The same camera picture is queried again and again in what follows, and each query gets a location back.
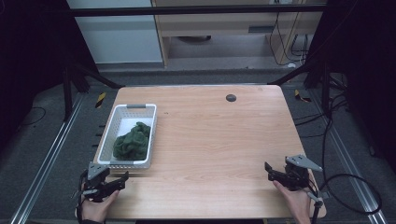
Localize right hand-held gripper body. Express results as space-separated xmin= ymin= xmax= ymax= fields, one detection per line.
xmin=284 ymin=154 xmax=324 ymax=192

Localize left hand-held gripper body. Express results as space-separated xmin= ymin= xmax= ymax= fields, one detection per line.
xmin=81 ymin=161 xmax=111 ymax=203

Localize person's right hand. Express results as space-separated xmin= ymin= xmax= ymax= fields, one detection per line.
xmin=272 ymin=180 xmax=313 ymax=224

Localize person's left hand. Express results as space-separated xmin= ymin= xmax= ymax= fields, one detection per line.
xmin=80 ymin=189 xmax=120 ymax=224

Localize dark green cloth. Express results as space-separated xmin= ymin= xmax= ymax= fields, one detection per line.
xmin=112 ymin=121 xmax=152 ymax=161

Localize white perforated plastic basket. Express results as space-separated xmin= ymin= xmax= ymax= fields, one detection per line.
xmin=96 ymin=103 xmax=158 ymax=170

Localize yellow black striped tape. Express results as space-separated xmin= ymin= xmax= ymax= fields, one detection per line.
xmin=293 ymin=89 xmax=313 ymax=104
xmin=94 ymin=91 xmax=107 ymax=109

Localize black metal stand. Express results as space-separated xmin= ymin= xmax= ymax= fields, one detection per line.
xmin=268 ymin=54 xmax=332 ymax=117
xmin=61 ymin=57 xmax=126 ymax=123

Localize black curtain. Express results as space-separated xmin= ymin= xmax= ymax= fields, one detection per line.
xmin=0 ymin=0 xmax=100 ymax=152
xmin=305 ymin=0 xmax=396 ymax=174

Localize white cabinet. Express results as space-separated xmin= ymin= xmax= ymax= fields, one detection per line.
xmin=65 ymin=0 xmax=164 ymax=65

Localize light wooden desk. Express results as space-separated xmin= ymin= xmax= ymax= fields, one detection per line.
xmin=150 ymin=0 xmax=329 ymax=67

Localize grey cable plug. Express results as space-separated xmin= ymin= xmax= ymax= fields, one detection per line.
xmin=306 ymin=189 xmax=331 ymax=224

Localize aluminium floor rail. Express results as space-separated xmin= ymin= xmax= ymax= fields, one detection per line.
xmin=8 ymin=92 xmax=86 ymax=224
xmin=310 ymin=89 xmax=389 ymax=224

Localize black floor cables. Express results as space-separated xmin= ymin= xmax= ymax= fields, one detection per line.
xmin=293 ymin=73 xmax=350 ymax=140

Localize black looped gripper cable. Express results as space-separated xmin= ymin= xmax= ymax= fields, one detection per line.
xmin=318 ymin=92 xmax=383 ymax=217

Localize thin black floor cable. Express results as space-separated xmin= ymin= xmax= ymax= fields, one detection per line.
xmin=18 ymin=105 xmax=48 ymax=128

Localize black cables under desk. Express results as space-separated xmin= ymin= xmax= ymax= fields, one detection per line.
xmin=268 ymin=11 xmax=310 ymax=68

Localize black horizontal frame bar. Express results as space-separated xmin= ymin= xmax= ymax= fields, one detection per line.
xmin=65 ymin=4 xmax=329 ymax=18

